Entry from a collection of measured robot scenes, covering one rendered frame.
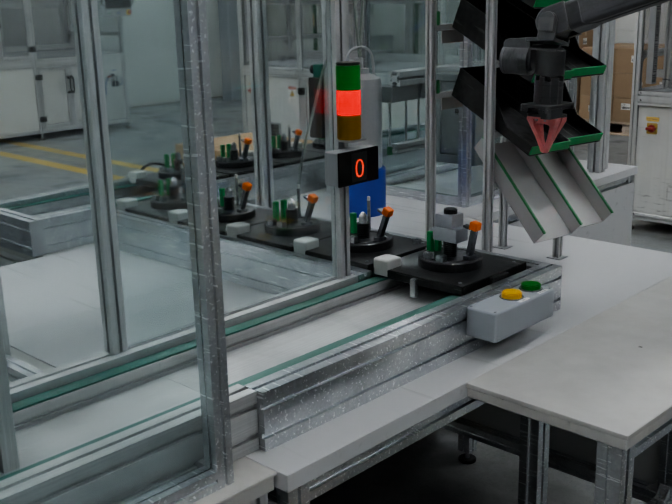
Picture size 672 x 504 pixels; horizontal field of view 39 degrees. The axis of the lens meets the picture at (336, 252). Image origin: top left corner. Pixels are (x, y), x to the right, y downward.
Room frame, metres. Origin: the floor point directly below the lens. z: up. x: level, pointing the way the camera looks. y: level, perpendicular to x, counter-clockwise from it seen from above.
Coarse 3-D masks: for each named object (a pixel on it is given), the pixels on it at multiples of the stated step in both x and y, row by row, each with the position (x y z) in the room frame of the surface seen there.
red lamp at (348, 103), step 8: (336, 96) 1.92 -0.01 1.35; (344, 96) 1.90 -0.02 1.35; (352, 96) 1.90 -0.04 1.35; (360, 96) 1.92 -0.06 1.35; (336, 104) 1.93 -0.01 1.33; (344, 104) 1.90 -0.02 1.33; (352, 104) 1.90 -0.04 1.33; (360, 104) 1.92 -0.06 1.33; (344, 112) 1.90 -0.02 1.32; (352, 112) 1.90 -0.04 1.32; (360, 112) 1.92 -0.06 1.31
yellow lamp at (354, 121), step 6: (360, 114) 1.93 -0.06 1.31; (342, 120) 1.91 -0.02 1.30; (348, 120) 1.90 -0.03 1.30; (354, 120) 1.90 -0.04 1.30; (360, 120) 1.92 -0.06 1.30; (342, 126) 1.91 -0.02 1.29; (348, 126) 1.90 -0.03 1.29; (354, 126) 1.90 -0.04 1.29; (360, 126) 1.92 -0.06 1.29; (342, 132) 1.91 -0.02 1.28; (348, 132) 1.90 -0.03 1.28; (354, 132) 1.90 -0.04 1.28; (360, 132) 1.92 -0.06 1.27; (342, 138) 1.91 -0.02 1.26; (348, 138) 1.90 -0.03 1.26; (354, 138) 1.90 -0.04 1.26; (360, 138) 1.92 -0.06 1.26
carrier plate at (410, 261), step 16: (416, 256) 2.05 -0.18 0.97; (496, 256) 2.03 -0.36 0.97; (400, 272) 1.93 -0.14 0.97; (416, 272) 1.92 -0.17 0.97; (432, 272) 1.92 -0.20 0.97; (464, 272) 1.92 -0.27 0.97; (480, 272) 1.91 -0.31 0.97; (496, 272) 1.91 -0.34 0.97; (512, 272) 1.95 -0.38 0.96; (432, 288) 1.87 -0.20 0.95; (448, 288) 1.84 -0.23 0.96; (464, 288) 1.82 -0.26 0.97
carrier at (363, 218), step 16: (368, 208) 2.22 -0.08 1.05; (352, 224) 2.19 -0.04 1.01; (368, 224) 2.15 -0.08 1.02; (352, 240) 2.10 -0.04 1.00; (368, 240) 2.13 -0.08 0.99; (384, 240) 2.12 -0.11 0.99; (400, 240) 2.19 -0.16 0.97; (352, 256) 2.06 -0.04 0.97; (368, 256) 2.06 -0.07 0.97; (400, 256) 2.07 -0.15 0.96
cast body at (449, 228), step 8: (448, 208) 1.98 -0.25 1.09; (456, 208) 1.98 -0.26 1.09; (440, 216) 1.97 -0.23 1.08; (448, 216) 1.96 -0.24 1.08; (456, 216) 1.96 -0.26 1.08; (440, 224) 1.97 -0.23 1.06; (448, 224) 1.96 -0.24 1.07; (456, 224) 1.96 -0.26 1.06; (440, 232) 1.97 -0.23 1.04; (448, 232) 1.96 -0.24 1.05; (456, 232) 1.95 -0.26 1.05; (464, 232) 1.97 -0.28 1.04; (440, 240) 1.97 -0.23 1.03; (448, 240) 1.96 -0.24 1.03; (456, 240) 1.95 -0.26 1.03; (464, 240) 1.97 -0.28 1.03
